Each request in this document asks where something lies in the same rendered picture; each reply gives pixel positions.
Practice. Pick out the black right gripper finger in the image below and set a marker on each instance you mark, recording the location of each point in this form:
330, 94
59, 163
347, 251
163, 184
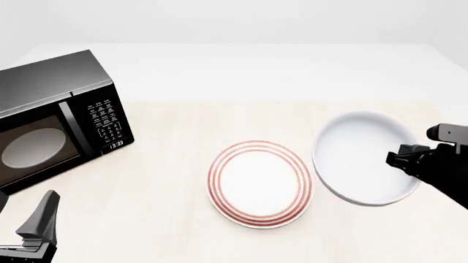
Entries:
413, 148
402, 162

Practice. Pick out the white microwave turntable plate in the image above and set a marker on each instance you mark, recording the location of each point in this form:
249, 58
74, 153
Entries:
33, 148

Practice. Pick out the black microwave oven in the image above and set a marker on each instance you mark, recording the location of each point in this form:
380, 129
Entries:
40, 82

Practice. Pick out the white plate with red rings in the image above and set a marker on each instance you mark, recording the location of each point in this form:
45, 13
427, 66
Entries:
259, 183

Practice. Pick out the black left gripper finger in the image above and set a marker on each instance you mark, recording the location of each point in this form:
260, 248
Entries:
2, 201
42, 222

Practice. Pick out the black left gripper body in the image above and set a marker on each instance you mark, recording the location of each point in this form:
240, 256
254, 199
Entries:
25, 253

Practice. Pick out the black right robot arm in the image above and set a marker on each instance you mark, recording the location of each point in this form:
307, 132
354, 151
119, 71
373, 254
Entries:
446, 175

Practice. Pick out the white bowl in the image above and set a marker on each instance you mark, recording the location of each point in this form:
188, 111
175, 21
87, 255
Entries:
351, 153

